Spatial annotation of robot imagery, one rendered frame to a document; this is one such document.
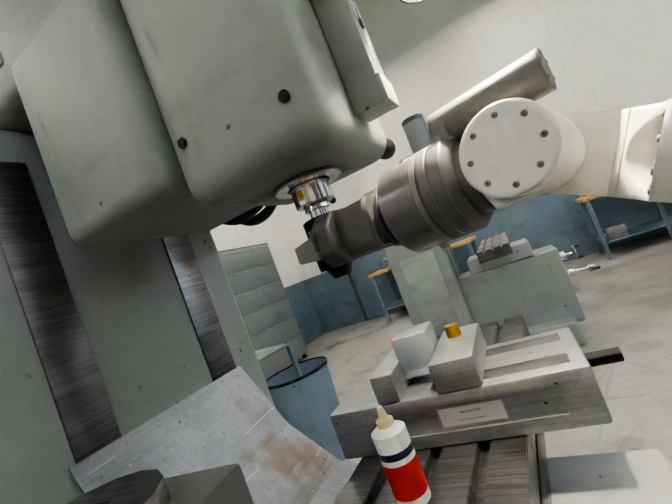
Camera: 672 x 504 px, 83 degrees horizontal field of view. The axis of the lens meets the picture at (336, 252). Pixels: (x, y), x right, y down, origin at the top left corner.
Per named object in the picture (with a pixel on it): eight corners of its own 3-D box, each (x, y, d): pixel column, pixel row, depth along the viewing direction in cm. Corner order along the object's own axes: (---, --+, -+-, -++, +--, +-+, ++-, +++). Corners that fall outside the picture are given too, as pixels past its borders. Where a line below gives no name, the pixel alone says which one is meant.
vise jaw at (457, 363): (487, 345, 61) (478, 321, 61) (483, 385, 47) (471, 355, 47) (451, 353, 63) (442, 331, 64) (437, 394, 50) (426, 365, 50)
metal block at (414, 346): (444, 356, 59) (430, 320, 60) (439, 372, 54) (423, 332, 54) (413, 363, 61) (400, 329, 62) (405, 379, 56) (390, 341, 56)
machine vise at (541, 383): (587, 370, 56) (558, 300, 56) (614, 424, 42) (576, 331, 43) (375, 410, 70) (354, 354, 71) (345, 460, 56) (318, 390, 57)
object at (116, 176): (289, 192, 61) (233, 45, 62) (162, 189, 39) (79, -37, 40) (208, 234, 70) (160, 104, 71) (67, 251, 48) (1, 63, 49)
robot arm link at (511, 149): (475, 232, 38) (605, 185, 31) (425, 248, 30) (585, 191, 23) (436, 129, 39) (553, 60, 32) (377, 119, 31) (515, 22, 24)
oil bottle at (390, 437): (435, 486, 43) (400, 394, 44) (427, 512, 40) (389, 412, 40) (403, 488, 45) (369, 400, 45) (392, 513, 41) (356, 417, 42)
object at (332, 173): (352, 172, 47) (350, 166, 47) (321, 167, 40) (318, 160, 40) (298, 199, 51) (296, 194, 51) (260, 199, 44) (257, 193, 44)
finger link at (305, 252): (296, 243, 45) (332, 225, 41) (306, 268, 45) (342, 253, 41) (287, 246, 44) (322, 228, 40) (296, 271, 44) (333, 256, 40)
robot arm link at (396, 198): (366, 193, 48) (450, 148, 40) (394, 264, 48) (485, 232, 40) (296, 204, 39) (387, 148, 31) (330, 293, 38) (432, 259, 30)
